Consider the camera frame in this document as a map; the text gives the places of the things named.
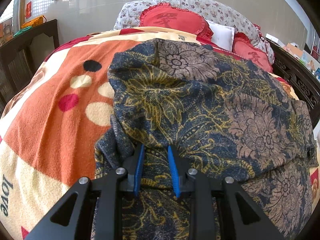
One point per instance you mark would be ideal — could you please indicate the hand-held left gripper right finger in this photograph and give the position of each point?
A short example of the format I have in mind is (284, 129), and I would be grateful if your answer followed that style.
(173, 172)

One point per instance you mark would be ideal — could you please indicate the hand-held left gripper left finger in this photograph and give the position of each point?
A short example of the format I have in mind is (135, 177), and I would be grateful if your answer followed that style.
(138, 172)

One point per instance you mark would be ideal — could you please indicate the navy yellow floral garment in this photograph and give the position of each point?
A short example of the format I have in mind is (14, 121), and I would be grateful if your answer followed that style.
(200, 100)

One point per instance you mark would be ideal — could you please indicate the orange cream red printed blanket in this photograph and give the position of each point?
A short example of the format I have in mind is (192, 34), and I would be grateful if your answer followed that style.
(50, 130)

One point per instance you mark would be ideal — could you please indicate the small red heart cushion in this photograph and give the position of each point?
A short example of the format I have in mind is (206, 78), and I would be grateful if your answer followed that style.
(250, 52)

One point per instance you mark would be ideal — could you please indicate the white pillow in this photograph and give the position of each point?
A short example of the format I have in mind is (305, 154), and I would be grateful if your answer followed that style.
(222, 35)

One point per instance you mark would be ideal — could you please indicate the large red heart cushion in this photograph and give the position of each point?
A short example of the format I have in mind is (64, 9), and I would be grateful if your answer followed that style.
(175, 20)

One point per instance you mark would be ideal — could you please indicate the dark carved wooden headboard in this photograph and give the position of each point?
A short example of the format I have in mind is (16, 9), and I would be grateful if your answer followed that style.
(292, 75)

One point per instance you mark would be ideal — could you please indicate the dark wooden cabinet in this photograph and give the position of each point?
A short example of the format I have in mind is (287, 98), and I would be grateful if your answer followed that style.
(22, 60)

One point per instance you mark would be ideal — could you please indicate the yellow plastic basket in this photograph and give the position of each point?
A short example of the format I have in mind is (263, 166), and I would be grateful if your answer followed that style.
(35, 22)

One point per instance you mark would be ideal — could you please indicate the green plastic basket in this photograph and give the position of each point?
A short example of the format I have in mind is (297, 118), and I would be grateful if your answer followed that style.
(21, 32)

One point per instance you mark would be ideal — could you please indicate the red printed poster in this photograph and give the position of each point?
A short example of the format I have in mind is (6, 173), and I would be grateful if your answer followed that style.
(6, 31)

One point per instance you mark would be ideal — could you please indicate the red wall sticker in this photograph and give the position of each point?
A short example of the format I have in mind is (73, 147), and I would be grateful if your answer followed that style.
(28, 10)

